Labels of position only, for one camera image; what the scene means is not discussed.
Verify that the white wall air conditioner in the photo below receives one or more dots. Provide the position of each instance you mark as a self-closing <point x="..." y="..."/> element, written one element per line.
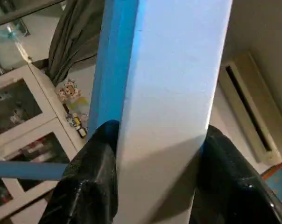
<point x="253" y="107"/>

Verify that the grey hanging curtain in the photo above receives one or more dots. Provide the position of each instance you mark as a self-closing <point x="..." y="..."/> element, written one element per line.
<point x="75" y="32"/>

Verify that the colourful wall picture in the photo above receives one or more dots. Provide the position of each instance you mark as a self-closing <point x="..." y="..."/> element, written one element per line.
<point x="278" y="182"/>

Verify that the white glass door cabinet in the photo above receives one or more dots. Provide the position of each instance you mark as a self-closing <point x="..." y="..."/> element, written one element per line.
<point x="19" y="107"/>

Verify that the white plastic table top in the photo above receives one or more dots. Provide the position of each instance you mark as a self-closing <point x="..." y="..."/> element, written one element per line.
<point x="173" y="93"/>

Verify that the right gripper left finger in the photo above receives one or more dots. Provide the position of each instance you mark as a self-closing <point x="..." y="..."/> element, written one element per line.
<point x="87" y="186"/>

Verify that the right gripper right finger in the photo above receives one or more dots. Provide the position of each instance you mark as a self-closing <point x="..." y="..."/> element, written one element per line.
<point x="234" y="186"/>

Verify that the small toy figures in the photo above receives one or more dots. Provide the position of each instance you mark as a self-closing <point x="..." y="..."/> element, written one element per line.
<point x="73" y="105"/>

